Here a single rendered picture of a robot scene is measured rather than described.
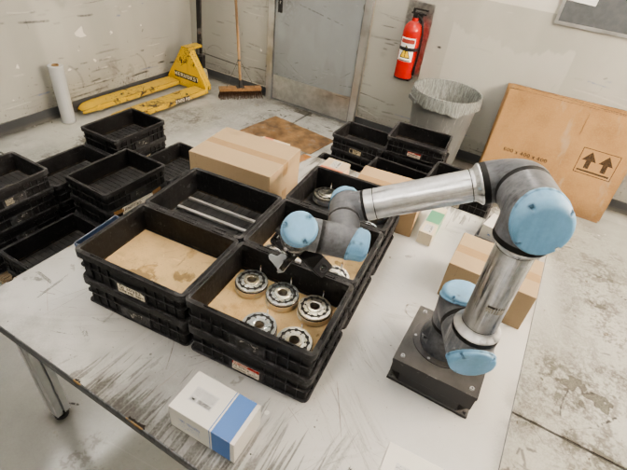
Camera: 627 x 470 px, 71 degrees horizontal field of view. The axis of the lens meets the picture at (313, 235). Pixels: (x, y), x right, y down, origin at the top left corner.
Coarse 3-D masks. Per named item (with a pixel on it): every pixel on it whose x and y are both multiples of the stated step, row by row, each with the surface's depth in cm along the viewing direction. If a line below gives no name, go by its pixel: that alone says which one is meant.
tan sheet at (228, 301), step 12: (228, 288) 138; (216, 300) 134; (228, 300) 134; (240, 300) 135; (252, 300) 135; (264, 300) 136; (228, 312) 131; (240, 312) 131; (252, 312) 132; (276, 312) 133; (288, 312) 133; (288, 324) 130; (300, 324) 130; (276, 336) 126; (312, 336) 127; (312, 348) 124
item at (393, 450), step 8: (392, 448) 98; (400, 448) 99; (384, 456) 97; (392, 456) 97; (400, 456) 97; (408, 456) 97; (416, 456) 97; (384, 464) 95; (392, 464) 95; (400, 464) 96; (408, 464) 96; (416, 464) 96; (424, 464) 96; (432, 464) 96
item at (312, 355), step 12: (264, 252) 139; (300, 264) 136; (324, 276) 133; (348, 288) 130; (192, 300) 120; (348, 300) 129; (204, 312) 119; (216, 312) 117; (336, 312) 122; (228, 324) 117; (240, 324) 115; (252, 336) 115; (264, 336) 113; (324, 336) 115; (288, 348) 111; (300, 348) 111; (312, 360) 111
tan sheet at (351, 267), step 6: (270, 240) 159; (330, 258) 155; (336, 258) 155; (336, 264) 153; (342, 264) 153; (348, 264) 153; (354, 264) 154; (360, 264) 154; (348, 270) 151; (354, 270) 151; (354, 276) 149
